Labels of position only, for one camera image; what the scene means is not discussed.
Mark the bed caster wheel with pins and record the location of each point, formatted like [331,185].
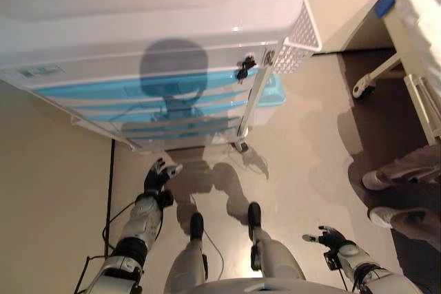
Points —
[362,87]

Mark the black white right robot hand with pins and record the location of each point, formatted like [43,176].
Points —
[330,237]

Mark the black robot foot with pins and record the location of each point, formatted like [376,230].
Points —
[196,226]
[254,215]

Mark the large blue cart drawer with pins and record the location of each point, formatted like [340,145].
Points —
[103,89]

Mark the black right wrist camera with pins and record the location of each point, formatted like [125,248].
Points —
[332,260]

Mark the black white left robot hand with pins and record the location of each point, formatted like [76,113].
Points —
[155,178]

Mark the white sneaker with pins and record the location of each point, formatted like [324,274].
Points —
[381,217]
[373,180]

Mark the white bed sheet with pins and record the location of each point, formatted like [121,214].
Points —
[425,15]

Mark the black left robot foot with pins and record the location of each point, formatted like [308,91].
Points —
[196,226]

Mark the white bed frame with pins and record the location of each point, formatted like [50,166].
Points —
[399,36]

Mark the black right robot foot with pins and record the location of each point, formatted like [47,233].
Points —
[254,215]

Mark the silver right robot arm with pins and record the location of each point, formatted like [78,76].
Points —
[365,266]

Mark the white medical cart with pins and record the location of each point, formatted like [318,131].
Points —
[138,15]

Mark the white perforated side basket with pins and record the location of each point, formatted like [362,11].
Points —
[299,41]

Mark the white left robot leg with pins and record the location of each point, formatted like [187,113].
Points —
[187,266]

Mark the light blue side bin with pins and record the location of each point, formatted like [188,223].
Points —
[273,96]

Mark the cart caster wheel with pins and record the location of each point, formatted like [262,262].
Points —
[242,146]

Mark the blue tape strip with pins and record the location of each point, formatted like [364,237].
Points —
[384,3]

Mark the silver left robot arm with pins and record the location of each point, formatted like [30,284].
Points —
[139,225]

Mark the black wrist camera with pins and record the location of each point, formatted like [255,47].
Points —
[332,260]
[166,199]

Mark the black key bunch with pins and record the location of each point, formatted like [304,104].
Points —
[245,66]

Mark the white right robot leg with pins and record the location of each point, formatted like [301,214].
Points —
[275,256]

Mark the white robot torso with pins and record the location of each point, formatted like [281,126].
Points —
[262,287]

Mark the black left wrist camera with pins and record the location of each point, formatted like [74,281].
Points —
[166,199]

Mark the white robot leg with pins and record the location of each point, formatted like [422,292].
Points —
[275,256]
[187,266]

